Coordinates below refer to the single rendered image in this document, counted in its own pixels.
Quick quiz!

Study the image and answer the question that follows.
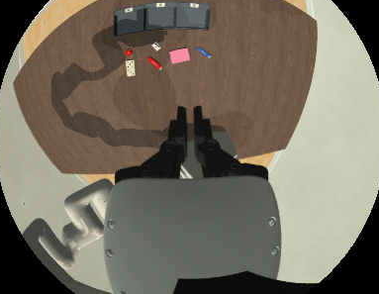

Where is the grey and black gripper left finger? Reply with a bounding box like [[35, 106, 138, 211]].
[[115, 106, 187, 184]]

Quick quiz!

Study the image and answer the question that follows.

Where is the blue aaa battery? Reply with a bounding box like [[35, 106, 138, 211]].
[[197, 47, 210, 58]]

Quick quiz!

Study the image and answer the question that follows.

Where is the grey rack of bins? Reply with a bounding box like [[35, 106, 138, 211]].
[[114, 1, 211, 37]]

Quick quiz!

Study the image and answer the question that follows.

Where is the red cylinder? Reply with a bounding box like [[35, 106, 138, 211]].
[[148, 57, 162, 70]]

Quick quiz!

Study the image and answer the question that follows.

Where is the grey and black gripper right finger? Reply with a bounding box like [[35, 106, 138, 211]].
[[194, 106, 268, 180]]

